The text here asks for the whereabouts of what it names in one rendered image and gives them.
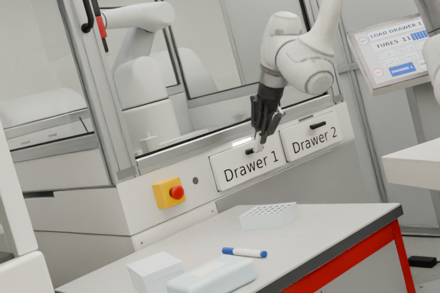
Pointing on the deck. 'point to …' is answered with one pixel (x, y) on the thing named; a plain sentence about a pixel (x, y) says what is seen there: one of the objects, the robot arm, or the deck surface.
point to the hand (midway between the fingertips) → (259, 141)
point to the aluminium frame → (103, 70)
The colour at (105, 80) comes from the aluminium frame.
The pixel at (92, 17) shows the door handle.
